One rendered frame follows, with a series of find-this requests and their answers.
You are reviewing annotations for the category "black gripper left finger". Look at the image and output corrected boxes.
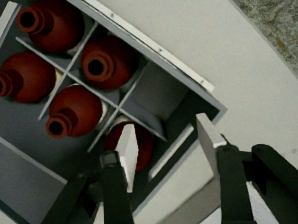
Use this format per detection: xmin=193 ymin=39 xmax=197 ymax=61
xmin=41 ymin=124 xmax=138 ymax=224

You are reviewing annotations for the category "dark grey crate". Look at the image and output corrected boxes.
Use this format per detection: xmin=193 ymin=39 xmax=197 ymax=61
xmin=0 ymin=0 xmax=228 ymax=218

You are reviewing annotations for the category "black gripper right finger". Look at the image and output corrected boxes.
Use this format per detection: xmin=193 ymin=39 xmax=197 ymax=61
xmin=196 ymin=113 xmax=298 ymax=224

